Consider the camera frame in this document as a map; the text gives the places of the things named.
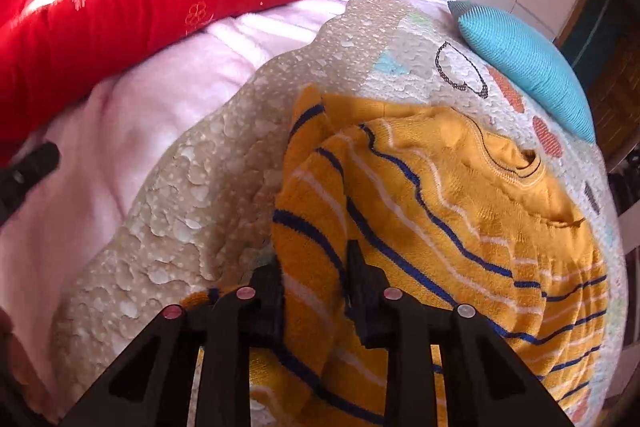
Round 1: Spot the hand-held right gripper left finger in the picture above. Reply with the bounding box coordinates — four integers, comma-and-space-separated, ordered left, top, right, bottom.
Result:
60, 259, 286, 427

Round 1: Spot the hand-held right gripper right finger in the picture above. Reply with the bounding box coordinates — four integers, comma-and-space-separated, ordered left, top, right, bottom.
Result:
345, 240, 574, 427

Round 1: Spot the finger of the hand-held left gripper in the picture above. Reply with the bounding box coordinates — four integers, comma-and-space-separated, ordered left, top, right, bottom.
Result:
0, 142, 61, 226

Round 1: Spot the yellow striped sweater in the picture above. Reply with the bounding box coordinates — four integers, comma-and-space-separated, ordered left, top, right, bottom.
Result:
180, 84, 612, 427

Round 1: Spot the pale pink blanket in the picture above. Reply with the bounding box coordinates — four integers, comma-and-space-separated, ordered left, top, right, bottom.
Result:
0, 0, 361, 413

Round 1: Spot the printed quilted bedspread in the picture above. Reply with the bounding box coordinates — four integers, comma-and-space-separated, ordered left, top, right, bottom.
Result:
50, 0, 632, 427

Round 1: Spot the light blue pillow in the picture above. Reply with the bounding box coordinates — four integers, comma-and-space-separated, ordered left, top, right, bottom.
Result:
447, 0, 597, 144

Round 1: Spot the brown wooden door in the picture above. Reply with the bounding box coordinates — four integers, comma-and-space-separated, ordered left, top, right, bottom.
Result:
582, 0, 640, 158

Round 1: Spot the dark teal cloth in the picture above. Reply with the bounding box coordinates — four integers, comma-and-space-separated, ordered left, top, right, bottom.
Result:
555, 0, 618, 70

